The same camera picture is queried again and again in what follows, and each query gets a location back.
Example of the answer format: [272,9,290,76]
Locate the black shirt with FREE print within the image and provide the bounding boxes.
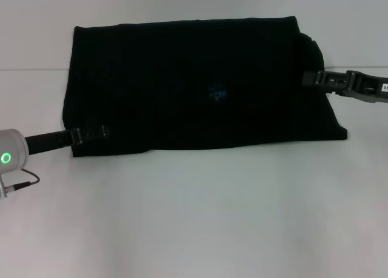
[62,16,349,158]

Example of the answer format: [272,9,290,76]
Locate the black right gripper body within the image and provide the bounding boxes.
[341,70,388,104]

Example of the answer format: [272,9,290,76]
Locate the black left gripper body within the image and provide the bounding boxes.
[23,128,76,157]

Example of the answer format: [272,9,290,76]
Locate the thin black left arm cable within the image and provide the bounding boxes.
[4,168,41,191]

